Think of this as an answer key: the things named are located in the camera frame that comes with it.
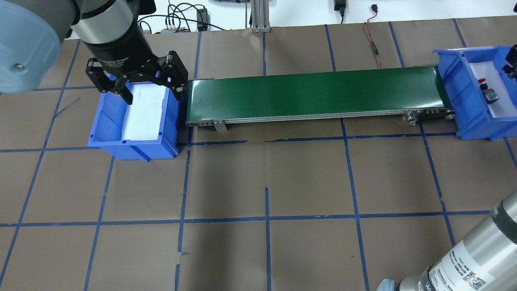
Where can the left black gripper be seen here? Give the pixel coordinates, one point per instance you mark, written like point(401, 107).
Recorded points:
point(119, 49)

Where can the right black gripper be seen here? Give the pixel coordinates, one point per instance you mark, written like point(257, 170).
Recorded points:
point(509, 64)

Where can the red push button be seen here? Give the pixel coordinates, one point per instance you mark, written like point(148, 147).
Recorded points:
point(489, 94)

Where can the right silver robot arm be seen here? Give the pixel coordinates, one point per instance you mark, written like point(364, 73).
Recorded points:
point(484, 260)

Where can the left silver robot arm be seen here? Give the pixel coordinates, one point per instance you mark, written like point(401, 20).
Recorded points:
point(32, 32)

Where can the white foam pad destination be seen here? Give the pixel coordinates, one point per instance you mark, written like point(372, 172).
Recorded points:
point(504, 107)

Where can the white foam pad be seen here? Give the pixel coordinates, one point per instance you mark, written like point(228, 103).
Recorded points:
point(143, 117)

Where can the blue source bin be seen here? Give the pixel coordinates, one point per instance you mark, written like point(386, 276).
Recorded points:
point(107, 129)

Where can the black power adapter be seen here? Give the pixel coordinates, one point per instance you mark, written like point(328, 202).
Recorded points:
point(202, 19)

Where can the green conveyor belt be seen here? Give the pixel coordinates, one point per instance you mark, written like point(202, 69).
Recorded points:
point(417, 94)

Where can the aluminium frame post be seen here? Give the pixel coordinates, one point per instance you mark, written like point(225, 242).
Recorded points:
point(260, 16)

